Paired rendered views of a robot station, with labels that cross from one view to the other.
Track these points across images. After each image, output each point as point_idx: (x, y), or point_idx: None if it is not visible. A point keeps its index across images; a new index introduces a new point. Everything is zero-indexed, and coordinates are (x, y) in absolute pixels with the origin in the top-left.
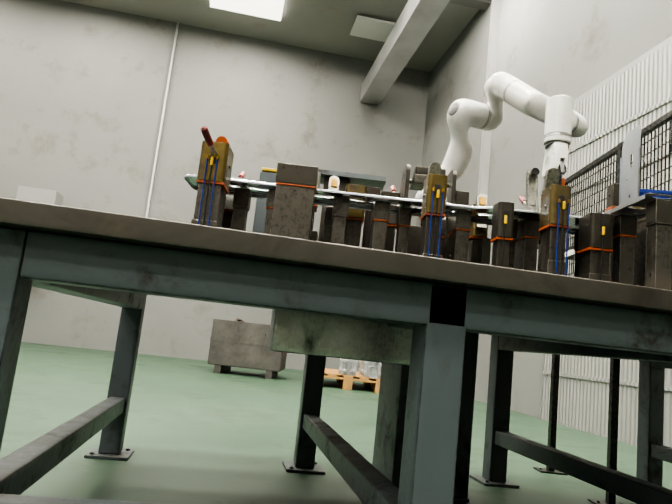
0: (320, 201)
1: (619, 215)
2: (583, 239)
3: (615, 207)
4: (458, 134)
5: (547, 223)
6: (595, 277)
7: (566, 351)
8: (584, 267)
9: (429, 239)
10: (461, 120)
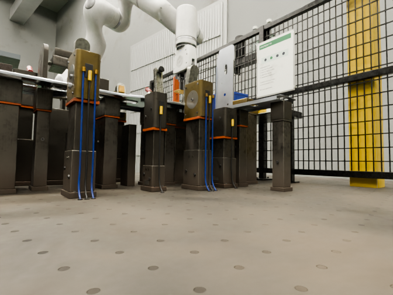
0: None
1: (238, 110)
2: (215, 128)
3: (239, 103)
4: (94, 28)
5: (196, 115)
6: (227, 161)
7: None
8: (216, 151)
9: (80, 132)
10: (97, 16)
